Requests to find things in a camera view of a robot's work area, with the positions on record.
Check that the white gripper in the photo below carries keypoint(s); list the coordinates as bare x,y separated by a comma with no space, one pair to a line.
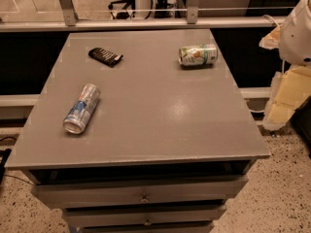
296,36

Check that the green white 7up can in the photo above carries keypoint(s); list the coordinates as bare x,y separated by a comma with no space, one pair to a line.
198,55

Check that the silver blue energy drink can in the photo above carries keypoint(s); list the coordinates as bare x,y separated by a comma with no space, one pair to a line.
78,117

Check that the grey metal railing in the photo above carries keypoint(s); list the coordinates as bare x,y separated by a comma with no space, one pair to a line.
94,15

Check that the grey drawer cabinet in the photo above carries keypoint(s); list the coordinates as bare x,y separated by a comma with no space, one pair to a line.
155,120

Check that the black office chair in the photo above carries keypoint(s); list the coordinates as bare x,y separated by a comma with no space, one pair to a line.
122,13

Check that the black snack bar wrapper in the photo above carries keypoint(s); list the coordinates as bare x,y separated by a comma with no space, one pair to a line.
105,57

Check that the grey drawer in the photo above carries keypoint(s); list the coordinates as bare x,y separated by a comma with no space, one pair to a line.
144,216
86,195

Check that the top grey drawer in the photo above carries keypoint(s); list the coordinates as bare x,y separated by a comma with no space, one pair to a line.
86,195

